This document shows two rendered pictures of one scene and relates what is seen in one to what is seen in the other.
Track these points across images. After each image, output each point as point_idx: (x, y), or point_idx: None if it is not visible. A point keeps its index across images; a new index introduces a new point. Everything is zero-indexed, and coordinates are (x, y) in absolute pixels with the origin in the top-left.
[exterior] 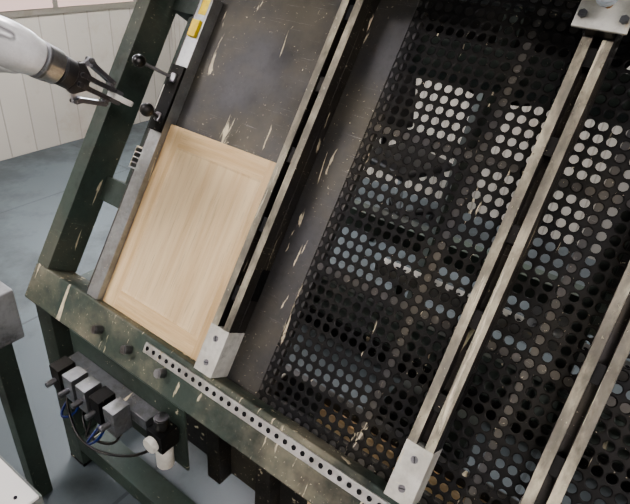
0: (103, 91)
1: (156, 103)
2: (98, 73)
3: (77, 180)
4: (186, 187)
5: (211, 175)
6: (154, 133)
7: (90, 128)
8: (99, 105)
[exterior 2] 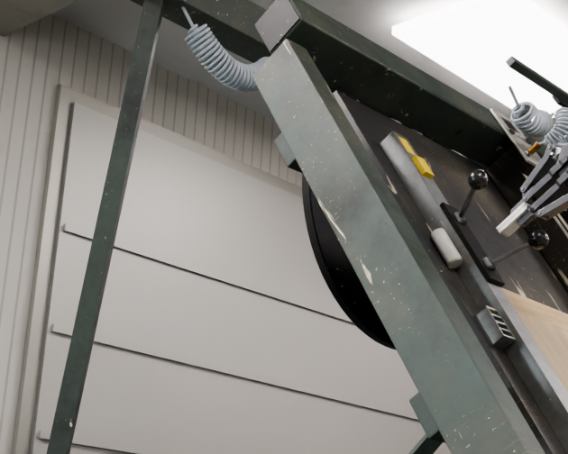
0: (395, 222)
1: (454, 251)
2: (543, 172)
3: (485, 358)
4: (564, 358)
5: (567, 341)
6: (496, 287)
7: (427, 275)
8: (557, 213)
